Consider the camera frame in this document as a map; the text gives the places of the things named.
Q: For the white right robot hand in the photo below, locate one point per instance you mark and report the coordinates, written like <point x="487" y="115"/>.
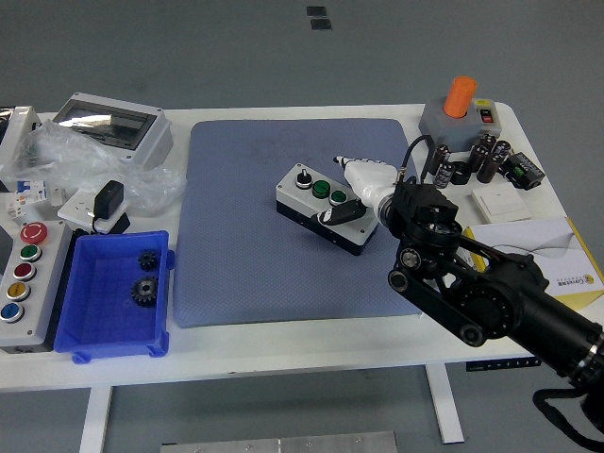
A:
<point x="370" y="179"/>

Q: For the black table control panel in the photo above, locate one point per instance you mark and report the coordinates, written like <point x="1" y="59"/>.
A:
<point x="504" y="364"/>

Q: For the grey metal plate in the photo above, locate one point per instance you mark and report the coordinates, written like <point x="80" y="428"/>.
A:
<point x="278" y="444"/>

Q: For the black power adapter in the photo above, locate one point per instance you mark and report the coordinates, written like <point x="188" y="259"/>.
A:
<point x="108" y="198"/>

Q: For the white table leg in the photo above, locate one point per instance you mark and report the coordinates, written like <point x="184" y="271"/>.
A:
<point x="443" y="406"/>
<point x="95" y="420"/>

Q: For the grey distribution box clear lid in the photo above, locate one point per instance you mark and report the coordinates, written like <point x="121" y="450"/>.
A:
<point x="156" y="137"/>

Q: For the dark floor plate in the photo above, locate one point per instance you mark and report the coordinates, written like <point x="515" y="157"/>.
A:
<point x="316" y="11"/>
<point x="321" y="24"/>

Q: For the white plastic enclosure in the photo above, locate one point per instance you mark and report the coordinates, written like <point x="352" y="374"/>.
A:
<point x="16" y="132"/>

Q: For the grey switch base box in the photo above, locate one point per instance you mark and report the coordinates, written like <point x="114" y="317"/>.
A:
<point x="434" y="125"/>

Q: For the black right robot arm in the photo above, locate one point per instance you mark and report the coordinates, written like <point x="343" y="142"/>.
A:
<point x="495" y="292"/>

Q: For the yellow white carton box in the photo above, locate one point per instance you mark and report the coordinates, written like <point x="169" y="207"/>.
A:
<point x="542" y="240"/>

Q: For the clear plastic bag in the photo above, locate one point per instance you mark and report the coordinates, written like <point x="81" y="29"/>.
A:
<point x="71" y="160"/>

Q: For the large black bevel gear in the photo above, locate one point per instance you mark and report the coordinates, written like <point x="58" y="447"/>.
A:
<point x="144" y="291"/>

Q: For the grey four-button control box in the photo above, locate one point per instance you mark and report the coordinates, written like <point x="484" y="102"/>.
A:
<point x="302" y="200"/>

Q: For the blue-grey table mat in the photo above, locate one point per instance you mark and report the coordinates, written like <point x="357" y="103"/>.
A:
<point x="236" y="259"/>

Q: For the white socket plate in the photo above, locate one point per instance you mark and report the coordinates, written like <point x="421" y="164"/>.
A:
<point x="78" y="205"/>

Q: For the orange cylinder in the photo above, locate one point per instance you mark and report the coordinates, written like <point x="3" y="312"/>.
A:
<point x="460" y="96"/>

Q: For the white wall switch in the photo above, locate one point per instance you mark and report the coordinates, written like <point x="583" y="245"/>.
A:
<point x="500" y="202"/>

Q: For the grey five-button control box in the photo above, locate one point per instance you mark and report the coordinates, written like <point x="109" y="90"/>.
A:
<point x="45" y="302"/>

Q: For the blue plastic bin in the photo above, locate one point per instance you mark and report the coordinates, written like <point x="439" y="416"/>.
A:
<point x="94" y="330"/>

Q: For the white circuit breaker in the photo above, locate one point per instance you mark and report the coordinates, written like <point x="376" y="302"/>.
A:
<point x="32" y="191"/>

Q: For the small black bevel gear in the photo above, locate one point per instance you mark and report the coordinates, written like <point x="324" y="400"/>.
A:
<point x="147" y="260"/>

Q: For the black capacitor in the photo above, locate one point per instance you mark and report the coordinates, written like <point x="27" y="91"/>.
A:
<point x="443" y="175"/>
<point x="477" y="158"/>
<point x="501" y="151"/>
<point x="488" y="169"/>
<point x="488" y="141"/>
<point x="439" y="158"/>

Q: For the black module green terminal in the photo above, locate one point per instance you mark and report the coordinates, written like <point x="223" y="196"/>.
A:
<point x="524" y="171"/>

